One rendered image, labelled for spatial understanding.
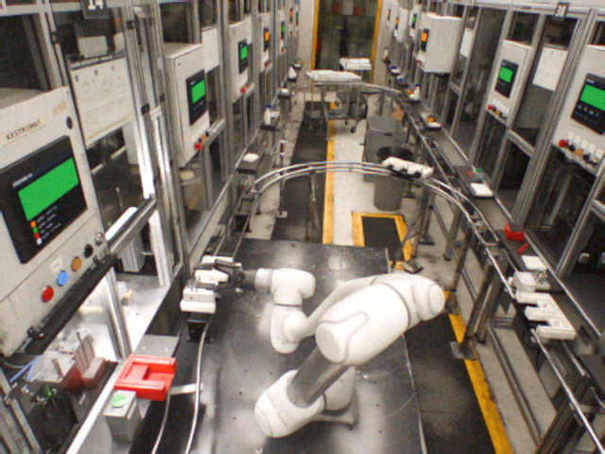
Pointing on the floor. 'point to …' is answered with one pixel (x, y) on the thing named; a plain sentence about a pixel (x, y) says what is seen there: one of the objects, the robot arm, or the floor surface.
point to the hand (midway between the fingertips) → (201, 276)
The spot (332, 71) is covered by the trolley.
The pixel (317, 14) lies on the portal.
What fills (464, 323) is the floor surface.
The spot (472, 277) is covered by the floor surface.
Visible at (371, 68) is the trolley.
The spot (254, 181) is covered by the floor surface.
